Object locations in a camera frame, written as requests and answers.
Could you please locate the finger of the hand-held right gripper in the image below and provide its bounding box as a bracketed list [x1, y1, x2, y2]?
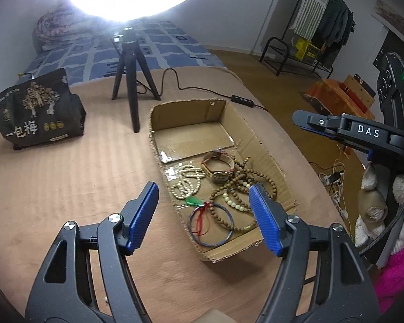
[292, 109, 344, 141]

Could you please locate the white power strip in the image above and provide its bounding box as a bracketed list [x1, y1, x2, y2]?
[319, 171, 347, 189]

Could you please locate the black tripod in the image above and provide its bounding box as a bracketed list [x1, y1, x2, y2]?
[111, 26, 162, 134]

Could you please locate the black clothes rack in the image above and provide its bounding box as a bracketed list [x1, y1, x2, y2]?
[259, 0, 354, 79]

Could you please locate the blue bangle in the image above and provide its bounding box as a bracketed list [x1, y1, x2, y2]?
[187, 205, 237, 247]

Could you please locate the wall poster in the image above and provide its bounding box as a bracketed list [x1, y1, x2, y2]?
[372, 0, 404, 41]

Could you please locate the black snack bag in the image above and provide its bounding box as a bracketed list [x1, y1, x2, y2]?
[0, 68, 87, 150]

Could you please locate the cream bead bracelet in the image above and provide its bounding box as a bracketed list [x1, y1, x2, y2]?
[222, 181, 253, 212]

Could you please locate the green pendant with red cord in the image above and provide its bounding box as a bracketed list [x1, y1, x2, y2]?
[180, 196, 211, 238]

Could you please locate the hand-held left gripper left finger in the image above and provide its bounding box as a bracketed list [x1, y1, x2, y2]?
[24, 182, 160, 323]

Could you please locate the long brown bead necklace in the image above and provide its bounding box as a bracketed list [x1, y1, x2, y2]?
[210, 156, 277, 210]

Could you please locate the black cable with remote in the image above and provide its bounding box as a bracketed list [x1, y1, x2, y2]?
[136, 68, 269, 113]

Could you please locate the yellow box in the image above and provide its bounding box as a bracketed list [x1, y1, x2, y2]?
[294, 37, 322, 63]

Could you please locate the folded floral quilt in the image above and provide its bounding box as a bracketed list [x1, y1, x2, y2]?
[32, 6, 89, 53]

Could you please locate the orange cardboard box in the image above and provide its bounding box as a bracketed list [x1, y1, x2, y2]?
[301, 78, 374, 122]

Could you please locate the small white pearl string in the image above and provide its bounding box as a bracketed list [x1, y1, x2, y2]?
[170, 163, 204, 200]

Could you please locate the brown strap wristwatch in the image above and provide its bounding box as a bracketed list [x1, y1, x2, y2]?
[201, 150, 237, 184]

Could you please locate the blue patterned bed sheet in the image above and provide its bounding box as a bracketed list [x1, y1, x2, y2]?
[18, 19, 230, 83]

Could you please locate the striped towel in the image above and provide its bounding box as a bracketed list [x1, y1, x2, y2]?
[291, 0, 334, 40]

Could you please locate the power strip with cables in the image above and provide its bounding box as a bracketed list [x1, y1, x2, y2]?
[310, 141, 361, 243]

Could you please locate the thin brown bead bracelet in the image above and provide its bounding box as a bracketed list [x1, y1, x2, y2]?
[209, 203, 246, 233]

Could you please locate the dark hanging jacket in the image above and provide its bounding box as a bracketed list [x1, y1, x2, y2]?
[314, 0, 356, 70]

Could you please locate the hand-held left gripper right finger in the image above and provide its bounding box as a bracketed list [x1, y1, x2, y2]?
[248, 184, 382, 323]

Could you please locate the wooden box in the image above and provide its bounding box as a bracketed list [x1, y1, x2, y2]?
[343, 73, 378, 112]

